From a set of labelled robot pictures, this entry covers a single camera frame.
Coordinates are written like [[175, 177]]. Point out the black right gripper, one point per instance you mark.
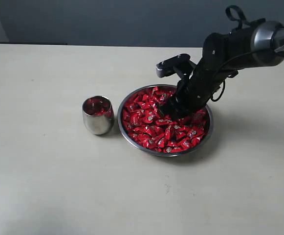
[[191, 95]]

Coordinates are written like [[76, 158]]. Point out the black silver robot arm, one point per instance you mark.
[[223, 56]]

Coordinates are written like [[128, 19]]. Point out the stainless steel bowl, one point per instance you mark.
[[132, 143]]

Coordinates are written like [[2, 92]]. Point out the stainless steel cup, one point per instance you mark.
[[99, 125]]

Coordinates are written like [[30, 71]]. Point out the red wrapped candy pile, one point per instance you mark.
[[154, 132]]

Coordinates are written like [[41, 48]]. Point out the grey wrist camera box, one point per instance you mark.
[[179, 64]]

